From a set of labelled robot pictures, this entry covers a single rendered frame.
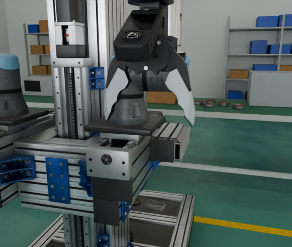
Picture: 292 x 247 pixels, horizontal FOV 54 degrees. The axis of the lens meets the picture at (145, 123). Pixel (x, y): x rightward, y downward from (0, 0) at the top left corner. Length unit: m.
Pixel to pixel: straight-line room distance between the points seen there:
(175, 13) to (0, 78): 0.67
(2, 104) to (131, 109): 0.50
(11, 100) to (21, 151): 0.19
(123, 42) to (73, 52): 0.75
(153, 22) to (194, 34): 6.45
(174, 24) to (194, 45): 5.92
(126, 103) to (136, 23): 0.55
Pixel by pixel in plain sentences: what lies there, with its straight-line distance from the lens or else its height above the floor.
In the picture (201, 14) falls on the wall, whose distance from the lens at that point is 6.87.
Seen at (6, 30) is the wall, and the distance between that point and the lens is 8.98.
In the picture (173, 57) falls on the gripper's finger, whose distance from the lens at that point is 0.44.
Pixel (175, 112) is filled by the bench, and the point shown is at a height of 0.73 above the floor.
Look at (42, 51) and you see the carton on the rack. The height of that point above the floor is 1.34.
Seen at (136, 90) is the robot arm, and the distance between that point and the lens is 0.94.
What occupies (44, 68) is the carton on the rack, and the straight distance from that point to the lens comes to 7.68.
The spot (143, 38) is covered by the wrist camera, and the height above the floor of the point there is 1.28.
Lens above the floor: 1.26
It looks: 14 degrees down
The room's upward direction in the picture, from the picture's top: straight up
